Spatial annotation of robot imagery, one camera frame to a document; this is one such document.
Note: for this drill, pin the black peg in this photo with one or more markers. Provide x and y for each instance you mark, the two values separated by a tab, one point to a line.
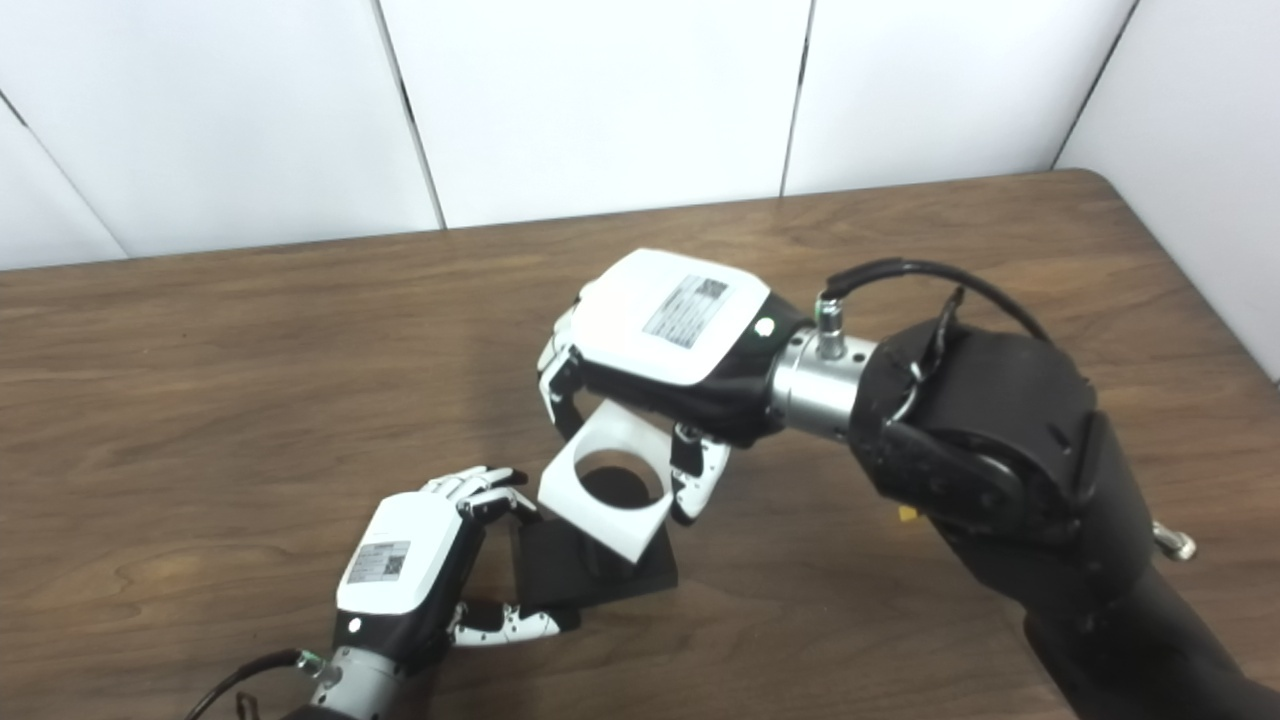
560	575

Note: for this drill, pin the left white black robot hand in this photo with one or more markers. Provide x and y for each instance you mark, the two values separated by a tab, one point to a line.
395	560

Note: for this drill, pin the white square piece with hole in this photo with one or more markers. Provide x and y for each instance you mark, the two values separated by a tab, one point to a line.
625	535

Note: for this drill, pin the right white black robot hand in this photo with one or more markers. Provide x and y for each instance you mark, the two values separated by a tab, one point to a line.
650	320

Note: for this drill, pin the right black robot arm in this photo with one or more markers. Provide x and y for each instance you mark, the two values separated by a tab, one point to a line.
1010	450

